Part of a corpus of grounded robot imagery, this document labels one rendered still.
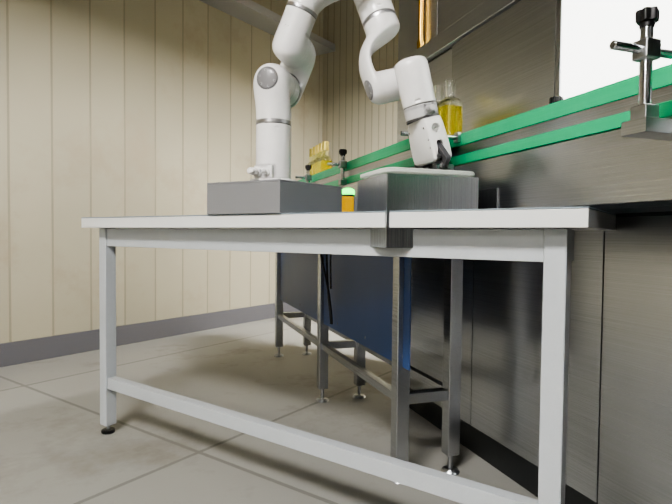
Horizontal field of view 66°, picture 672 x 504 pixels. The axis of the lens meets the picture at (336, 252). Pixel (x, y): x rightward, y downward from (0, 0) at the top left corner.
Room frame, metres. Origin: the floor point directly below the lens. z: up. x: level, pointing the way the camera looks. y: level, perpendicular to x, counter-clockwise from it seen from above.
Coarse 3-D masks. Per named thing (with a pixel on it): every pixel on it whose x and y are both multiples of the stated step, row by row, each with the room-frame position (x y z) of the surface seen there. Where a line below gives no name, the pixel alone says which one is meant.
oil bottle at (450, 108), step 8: (448, 96) 1.47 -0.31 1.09; (440, 104) 1.48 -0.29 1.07; (448, 104) 1.45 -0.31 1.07; (456, 104) 1.46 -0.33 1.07; (440, 112) 1.48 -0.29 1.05; (448, 112) 1.45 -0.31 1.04; (456, 112) 1.46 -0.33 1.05; (448, 120) 1.45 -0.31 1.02; (456, 120) 1.46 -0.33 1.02; (448, 128) 1.45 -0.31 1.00; (456, 128) 1.46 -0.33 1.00
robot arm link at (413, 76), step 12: (408, 60) 1.13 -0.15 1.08; (420, 60) 1.13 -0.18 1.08; (396, 72) 1.16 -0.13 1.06; (408, 72) 1.13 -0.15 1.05; (420, 72) 1.13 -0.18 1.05; (408, 84) 1.14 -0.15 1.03; (420, 84) 1.13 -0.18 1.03; (432, 84) 1.15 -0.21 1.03; (408, 96) 1.14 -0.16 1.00; (420, 96) 1.13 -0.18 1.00; (432, 96) 1.14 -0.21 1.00
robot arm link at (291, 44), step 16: (288, 16) 1.34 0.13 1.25; (304, 16) 1.34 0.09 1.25; (288, 32) 1.34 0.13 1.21; (304, 32) 1.35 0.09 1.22; (272, 48) 1.37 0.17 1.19; (288, 48) 1.35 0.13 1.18; (304, 48) 1.37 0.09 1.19; (288, 64) 1.40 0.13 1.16; (304, 64) 1.43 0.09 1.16; (304, 80) 1.47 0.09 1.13
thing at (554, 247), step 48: (144, 240) 1.64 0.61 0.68; (192, 240) 1.51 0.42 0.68; (240, 240) 1.39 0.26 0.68; (288, 240) 1.29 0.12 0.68; (336, 240) 1.21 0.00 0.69; (432, 240) 1.07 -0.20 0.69; (480, 240) 1.01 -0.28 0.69; (528, 240) 0.96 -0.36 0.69; (288, 432) 1.29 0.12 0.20; (432, 480) 1.06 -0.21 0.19
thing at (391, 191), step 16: (384, 176) 1.09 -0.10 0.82; (400, 176) 1.08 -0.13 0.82; (416, 176) 1.09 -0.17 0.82; (432, 176) 1.11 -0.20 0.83; (448, 176) 1.12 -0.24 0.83; (368, 192) 1.17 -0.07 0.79; (384, 192) 1.08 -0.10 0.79; (400, 192) 1.08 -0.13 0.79; (416, 192) 1.09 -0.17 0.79; (432, 192) 1.11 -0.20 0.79; (448, 192) 1.12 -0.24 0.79; (464, 192) 1.13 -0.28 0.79; (480, 192) 1.22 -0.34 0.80; (496, 192) 1.17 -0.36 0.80; (368, 208) 1.17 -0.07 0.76; (384, 208) 1.08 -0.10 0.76; (400, 208) 1.08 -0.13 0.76; (416, 208) 1.09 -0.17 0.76; (432, 208) 1.11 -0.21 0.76; (448, 208) 1.12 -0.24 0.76; (464, 208) 1.13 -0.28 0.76; (480, 208) 1.22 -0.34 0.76
